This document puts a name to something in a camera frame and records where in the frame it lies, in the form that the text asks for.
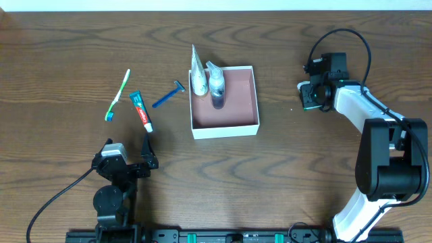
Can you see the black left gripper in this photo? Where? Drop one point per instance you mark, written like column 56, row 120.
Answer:
column 131, row 169

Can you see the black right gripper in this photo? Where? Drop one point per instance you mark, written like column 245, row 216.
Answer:
column 309, row 93

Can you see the green soap packet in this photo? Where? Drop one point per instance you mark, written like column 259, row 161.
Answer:
column 307, row 96

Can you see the white box pink inside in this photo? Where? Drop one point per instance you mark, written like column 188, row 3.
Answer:
column 240, row 114

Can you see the white Pantene tube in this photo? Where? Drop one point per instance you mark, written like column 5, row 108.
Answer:
column 198, row 76

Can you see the clear pump soap bottle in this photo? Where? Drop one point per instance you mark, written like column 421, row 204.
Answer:
column 216, row 85

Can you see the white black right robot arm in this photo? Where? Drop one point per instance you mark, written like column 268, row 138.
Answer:
column 392, row 168

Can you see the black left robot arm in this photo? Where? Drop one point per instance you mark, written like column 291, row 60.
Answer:
column 115, row 203

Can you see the green white toothbrush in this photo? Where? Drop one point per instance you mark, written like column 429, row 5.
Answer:
column 109, row 114

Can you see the Colgate toothpaste tube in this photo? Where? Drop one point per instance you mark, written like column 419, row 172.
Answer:
column 138, row 103

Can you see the blue disposable razor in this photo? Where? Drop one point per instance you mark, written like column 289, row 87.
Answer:
column 179, row 88

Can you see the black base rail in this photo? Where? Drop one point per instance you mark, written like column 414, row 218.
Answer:
column 219, row 237

